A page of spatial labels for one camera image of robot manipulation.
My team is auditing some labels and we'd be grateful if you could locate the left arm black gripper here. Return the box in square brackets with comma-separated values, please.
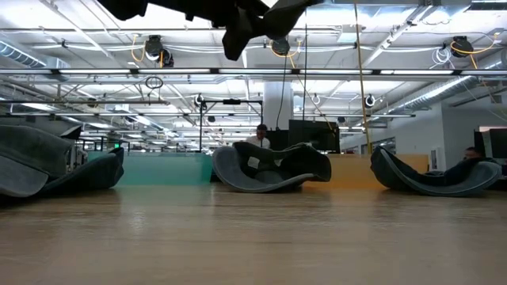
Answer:
[158, 0, 318, 62]

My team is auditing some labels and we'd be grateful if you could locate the dark grey cloth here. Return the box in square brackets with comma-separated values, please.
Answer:
[212, 141, 333, 194]

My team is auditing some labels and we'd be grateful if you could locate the long ceiling light bar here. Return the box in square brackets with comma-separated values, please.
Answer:
[0, 67, 507, 77]

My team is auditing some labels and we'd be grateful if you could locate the person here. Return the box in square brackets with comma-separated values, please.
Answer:
[245, 123, 273, 150]
[461, 146, 484, 162]

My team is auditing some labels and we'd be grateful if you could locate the black monitor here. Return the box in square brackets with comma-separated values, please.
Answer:
[474, 126, 507, 163]
[288, 119, 341, 154]
[264, 129, 290, 151]

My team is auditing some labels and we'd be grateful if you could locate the orange plastic bin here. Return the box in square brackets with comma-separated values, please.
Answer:
[304, 153, 430, 190]

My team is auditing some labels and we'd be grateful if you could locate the teal plastic bin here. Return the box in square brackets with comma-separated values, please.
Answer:
[87, 152, 215, 187]

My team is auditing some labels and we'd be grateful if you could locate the black ceiling cable reel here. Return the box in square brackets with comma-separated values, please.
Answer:
[143, 34, 175, 68]
[450, 35, 475, 59]
[270, 37, 292, 57]

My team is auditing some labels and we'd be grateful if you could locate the black hanging cable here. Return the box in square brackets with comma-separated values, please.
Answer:
[276, 51, 289, 130]

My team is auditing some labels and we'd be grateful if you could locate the black stand frame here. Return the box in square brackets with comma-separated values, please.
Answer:
[199, 99, 264, 154]

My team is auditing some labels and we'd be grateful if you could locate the yellow power cable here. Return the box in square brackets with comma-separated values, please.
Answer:
[353, 0, 373, 155]

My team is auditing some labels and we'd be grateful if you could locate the silver ventilation duct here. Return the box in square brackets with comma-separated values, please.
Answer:
[390, 49, 507, 114]
[0, 39, 71, 70]

